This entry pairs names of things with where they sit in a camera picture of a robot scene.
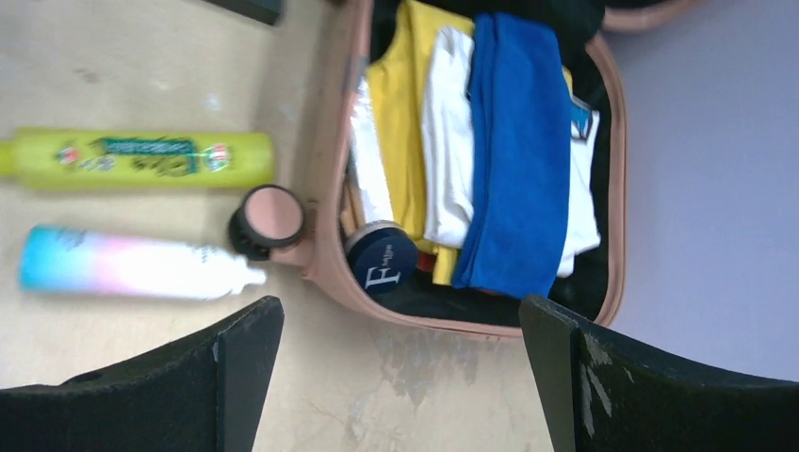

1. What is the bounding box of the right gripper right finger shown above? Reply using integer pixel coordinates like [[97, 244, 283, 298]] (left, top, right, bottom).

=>
[[519, 296, 798, 451]]

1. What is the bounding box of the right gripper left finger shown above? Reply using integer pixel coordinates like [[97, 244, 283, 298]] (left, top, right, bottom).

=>
[[1, 297, 285, 451]]

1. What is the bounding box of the blue cloth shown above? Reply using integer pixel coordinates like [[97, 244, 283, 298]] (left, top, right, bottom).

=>
[[451, 12, 571, 299]]

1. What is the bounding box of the white teal spray bottle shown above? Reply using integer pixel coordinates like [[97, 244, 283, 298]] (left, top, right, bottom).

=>
[[18, 225, 268, 300]]

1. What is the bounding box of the dark round tin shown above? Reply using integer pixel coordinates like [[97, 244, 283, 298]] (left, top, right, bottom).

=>
[[344, 220, 418, 296]]

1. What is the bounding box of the silver toothpaste box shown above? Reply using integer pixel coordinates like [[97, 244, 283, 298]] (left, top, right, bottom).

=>
[[349, 76, 394, 224]]

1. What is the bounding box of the white shirt blue print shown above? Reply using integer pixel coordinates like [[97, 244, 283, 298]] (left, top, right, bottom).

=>
[[420, 26, 601, 278]]

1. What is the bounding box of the yellow cloth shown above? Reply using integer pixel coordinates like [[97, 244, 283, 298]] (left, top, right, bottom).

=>
[[366, 1, 572, 283]]

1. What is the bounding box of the pink open suitcase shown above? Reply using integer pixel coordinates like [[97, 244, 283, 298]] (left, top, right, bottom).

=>
[[226, 0, 707, 343]]

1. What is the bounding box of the yellow green tube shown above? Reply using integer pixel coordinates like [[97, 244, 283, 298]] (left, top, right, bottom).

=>
[[1, 127, 274, 190]]

